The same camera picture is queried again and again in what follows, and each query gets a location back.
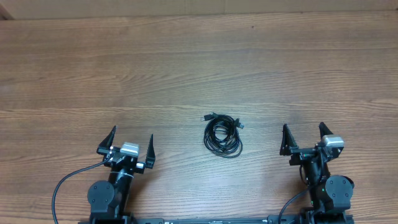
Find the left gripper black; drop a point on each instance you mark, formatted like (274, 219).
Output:
(138, 166)

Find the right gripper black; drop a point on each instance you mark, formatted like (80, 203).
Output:
(288, 147)

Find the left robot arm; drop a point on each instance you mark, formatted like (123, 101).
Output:
(108, 198)

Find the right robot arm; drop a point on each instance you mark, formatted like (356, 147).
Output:
(330, 195)

